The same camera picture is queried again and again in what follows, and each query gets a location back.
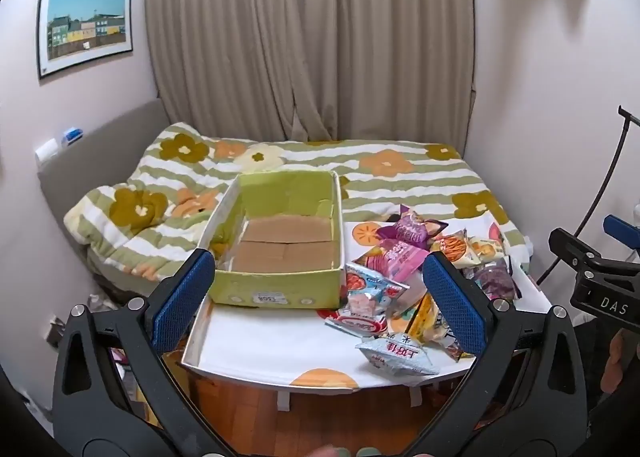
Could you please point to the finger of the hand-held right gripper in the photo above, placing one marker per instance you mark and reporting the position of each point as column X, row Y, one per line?
column 622, row 229
column 570, row 247

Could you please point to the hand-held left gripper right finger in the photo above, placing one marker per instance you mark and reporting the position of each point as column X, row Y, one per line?
column 452, row 307

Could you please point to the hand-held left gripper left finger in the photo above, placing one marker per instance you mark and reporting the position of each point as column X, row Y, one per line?
column 187, row 287

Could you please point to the yellow snack packet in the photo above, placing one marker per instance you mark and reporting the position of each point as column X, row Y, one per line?
column 425, row 314

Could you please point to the dark snack packet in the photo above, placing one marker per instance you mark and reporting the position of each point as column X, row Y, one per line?
column 495, row 282

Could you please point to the orange sticks snack packet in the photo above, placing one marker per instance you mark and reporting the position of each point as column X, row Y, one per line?
column 452, row 247

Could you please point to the white snack packet red print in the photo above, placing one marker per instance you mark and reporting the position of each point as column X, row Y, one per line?
column 397, row 352

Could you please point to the pink striped snack packet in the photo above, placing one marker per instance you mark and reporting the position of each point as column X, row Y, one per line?
column 400, row 257

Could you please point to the blue strawberry snack packet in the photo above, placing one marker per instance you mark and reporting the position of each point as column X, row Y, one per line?
column 370, row 294

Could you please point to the green cardboard box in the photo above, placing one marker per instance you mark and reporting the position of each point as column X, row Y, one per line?
column 280, row 282

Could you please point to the person's right hand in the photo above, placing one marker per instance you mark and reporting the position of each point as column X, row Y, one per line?
column 622, row 357

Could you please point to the white table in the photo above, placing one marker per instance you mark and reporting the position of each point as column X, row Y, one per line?
column 285, row 394

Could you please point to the grey headboard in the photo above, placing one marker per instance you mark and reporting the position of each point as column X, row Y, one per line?
column 100, row 147

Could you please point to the floral striped blanket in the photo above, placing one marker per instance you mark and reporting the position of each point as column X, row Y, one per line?
column 300, row 162

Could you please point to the blue and white object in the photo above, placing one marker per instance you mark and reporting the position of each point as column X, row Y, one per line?
column 72, row 135

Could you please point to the beige curtain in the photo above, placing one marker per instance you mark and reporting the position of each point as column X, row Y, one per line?
column 300, row 37

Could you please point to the framed picture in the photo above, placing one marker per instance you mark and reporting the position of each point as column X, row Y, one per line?
column 85, row 27

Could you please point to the white wall switch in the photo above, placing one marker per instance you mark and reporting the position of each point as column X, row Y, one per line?
column 46, row 149

